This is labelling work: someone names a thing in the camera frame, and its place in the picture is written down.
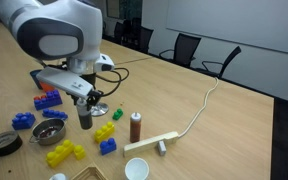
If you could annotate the small yellow toy brick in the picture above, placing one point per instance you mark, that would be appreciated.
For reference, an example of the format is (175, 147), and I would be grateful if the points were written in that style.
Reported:
(79, 152)

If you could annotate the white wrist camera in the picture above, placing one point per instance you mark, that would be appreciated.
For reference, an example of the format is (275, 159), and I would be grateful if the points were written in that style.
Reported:
(104, 63)

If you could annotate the black bin with utensils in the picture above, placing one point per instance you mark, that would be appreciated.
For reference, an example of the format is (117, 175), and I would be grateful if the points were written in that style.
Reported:
(34, 78)

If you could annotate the dark framed window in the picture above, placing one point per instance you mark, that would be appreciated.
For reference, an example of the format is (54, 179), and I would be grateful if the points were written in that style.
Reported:
(124, 8)

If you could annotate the long yellow toy brick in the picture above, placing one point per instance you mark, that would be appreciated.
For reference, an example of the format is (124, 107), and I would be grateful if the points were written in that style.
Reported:
(60, 154)

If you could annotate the small green toy brick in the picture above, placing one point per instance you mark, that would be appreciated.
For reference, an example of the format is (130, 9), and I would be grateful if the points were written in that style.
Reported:
(117, 114)

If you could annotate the small metal pot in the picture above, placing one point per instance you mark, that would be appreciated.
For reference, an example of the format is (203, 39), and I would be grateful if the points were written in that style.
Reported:
(49, 132)

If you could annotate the white round object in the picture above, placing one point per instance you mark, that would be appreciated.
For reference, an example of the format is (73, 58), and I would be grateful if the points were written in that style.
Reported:
(59, 177)

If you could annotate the wooden block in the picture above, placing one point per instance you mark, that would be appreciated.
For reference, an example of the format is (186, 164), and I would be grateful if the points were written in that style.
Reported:
(149, 144)

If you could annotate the small blue toy brick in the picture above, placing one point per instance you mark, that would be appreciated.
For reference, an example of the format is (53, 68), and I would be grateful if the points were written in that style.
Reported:
(108, 147)

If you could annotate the large blue brick red studs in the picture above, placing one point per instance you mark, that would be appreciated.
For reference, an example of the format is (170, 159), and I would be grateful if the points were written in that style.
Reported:
(48, 101)

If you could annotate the black office chair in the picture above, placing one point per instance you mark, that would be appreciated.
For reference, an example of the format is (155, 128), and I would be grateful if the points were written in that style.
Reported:
(145, 38)
(118, 31)
(227, 63)
(185, 48)

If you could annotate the red toy brick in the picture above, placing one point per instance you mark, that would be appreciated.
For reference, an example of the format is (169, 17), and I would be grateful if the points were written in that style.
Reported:
(47, 88)

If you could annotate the wooden box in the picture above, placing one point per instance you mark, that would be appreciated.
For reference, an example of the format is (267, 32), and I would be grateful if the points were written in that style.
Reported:
(90, 172)

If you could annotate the dark sauce squeeze bottle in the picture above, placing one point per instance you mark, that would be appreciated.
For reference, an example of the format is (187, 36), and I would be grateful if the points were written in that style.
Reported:
(85, 118)

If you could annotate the black tape roll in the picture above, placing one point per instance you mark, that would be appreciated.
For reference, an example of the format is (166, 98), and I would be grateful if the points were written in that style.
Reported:
(6, 145)

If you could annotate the white cup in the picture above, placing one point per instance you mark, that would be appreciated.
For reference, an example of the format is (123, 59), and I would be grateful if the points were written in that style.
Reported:
(136, 169)

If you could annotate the brown spice shaker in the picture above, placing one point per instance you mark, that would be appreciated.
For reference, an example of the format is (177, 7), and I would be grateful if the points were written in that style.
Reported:
(135, 130)

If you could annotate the flat blue toy brick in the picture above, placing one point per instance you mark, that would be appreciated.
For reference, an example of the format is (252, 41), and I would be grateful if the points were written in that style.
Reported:
(54, 114)

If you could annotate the white wall whiteboard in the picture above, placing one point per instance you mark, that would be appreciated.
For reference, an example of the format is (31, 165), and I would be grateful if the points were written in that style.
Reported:
(237, 20)

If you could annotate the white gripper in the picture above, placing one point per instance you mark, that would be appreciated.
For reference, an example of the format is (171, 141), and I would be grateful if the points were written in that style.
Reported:
(65, 81)

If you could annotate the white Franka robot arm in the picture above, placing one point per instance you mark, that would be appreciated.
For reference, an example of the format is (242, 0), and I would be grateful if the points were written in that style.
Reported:
(57, 23)

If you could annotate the round metal lid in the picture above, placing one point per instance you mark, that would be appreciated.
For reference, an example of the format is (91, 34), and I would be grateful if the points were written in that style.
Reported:
(101, 109)

